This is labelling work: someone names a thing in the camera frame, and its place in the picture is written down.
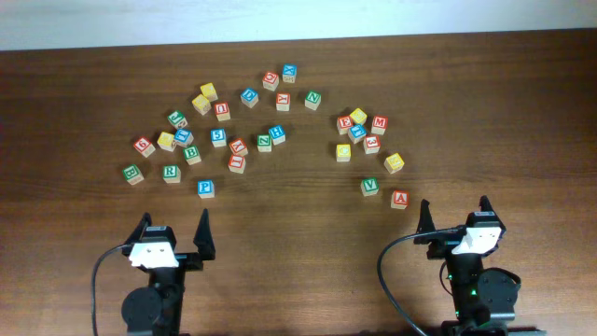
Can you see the yellow C block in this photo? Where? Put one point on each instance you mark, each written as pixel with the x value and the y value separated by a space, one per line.
pixel 343 153

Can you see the blue H block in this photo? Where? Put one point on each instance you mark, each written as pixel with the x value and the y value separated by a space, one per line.
pixel 277 134

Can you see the blue F block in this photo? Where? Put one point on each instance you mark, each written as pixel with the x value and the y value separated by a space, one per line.
pixel 357 133

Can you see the red 3 block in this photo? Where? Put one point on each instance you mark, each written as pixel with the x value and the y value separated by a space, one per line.
pixel 372 144

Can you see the red Y block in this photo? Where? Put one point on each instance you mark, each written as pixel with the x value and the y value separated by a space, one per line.
pixel 238 147

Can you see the green J block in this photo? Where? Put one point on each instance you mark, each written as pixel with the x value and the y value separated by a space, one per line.
pixel 177 119

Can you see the yellow S block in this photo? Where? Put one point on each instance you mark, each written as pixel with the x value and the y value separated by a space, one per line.
pixel 393 163

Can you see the yellow block left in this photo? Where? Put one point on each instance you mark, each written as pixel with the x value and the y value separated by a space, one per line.
pixel 166 141

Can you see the red C block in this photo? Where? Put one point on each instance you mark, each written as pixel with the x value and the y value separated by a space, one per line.
pixel 270 81

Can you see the green N block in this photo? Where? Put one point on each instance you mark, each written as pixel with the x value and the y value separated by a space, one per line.
pixel 313 100

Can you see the green Z block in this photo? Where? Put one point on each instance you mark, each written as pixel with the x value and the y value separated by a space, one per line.
pixel 264 143

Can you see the green V block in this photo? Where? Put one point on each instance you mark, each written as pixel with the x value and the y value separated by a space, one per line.
pixel 369 186

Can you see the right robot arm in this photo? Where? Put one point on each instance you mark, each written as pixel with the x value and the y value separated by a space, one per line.
pixel 483 298

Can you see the blue L block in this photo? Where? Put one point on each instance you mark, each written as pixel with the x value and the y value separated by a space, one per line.
pixel 183 137

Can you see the blue P block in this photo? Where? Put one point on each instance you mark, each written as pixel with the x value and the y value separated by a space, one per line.
pixel 206 189

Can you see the red K block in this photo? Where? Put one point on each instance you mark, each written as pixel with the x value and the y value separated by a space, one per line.
pixel 283 101

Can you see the red M block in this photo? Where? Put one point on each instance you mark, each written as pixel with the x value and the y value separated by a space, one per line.
pixel 379 125

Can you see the red A block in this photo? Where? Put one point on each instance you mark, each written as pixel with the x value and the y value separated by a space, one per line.
pixel 400 199

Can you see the blue X block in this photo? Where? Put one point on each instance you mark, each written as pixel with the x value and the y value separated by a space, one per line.
pixel 289 73

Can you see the red 6 block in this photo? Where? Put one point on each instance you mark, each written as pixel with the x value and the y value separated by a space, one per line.
pixel 144 146

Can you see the red U block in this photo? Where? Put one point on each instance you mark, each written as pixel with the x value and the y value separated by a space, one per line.
pixel 222 111

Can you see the red E block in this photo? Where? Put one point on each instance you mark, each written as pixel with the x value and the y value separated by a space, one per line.
pixel 344 124

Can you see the yellow block right cluster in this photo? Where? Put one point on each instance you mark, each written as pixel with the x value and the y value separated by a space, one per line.
pixel 358 116

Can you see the yellow block lower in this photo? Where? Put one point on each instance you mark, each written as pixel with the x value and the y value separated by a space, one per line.
pixel 201 104

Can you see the yellow block upper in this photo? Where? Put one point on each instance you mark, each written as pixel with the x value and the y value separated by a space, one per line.
pixel 209 92

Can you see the green b block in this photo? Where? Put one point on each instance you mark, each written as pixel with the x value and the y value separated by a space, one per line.
pixel 132 174
pixel 192 155

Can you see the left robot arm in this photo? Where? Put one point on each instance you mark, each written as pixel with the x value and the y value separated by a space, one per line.
pixel 156 309

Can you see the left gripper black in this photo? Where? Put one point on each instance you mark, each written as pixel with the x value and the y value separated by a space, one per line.
pixel 189 259

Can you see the blue 5 block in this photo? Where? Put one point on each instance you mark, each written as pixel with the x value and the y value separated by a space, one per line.
pixel 218 137

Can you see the blue D block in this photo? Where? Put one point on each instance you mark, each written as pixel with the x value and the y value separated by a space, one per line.
pixel 249 97

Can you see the green B block left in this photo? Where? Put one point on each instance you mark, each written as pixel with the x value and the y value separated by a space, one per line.
pixel 132 174

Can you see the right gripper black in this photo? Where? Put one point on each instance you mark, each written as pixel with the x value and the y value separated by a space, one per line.
pixel 438 249

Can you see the green R block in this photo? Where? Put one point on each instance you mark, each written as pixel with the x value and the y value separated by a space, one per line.
pixel 171 174

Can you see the green B block centre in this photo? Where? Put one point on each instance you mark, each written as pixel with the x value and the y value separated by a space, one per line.
pixel 192 155

